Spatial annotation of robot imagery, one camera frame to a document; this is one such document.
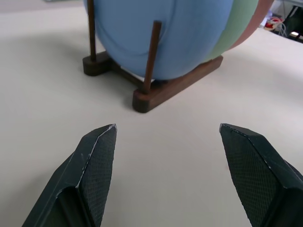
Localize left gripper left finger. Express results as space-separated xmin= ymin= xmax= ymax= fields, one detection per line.
xmin=22 ymin=123 xmax=118 ymax=227

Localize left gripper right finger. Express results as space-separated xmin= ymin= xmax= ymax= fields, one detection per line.
xmin=219 ymin=123 xmax=303 ymax=227

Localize light green plate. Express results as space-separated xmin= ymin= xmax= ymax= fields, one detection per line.
xmin=205 ymin=0 xmax=259 ymax=62

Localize red plate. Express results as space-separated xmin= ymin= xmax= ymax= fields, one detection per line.
xmin=233 ymin=0 xmax=274 ymax=48

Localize blue plate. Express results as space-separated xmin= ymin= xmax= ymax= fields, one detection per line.
xmin=83 ymin=0 xmax=235 ymax=81

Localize brown wooden plate rack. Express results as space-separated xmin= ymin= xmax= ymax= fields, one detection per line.
xmin=82 ymin=0 xmax=224 ymax=114

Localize black background equipment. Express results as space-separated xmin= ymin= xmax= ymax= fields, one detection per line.
xmin=282 ymin=5 xmax=303 ymax=44

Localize white and red cable bundle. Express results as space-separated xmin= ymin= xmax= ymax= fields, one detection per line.
xmin=263 ymin=16 xmax=289 ymax=36

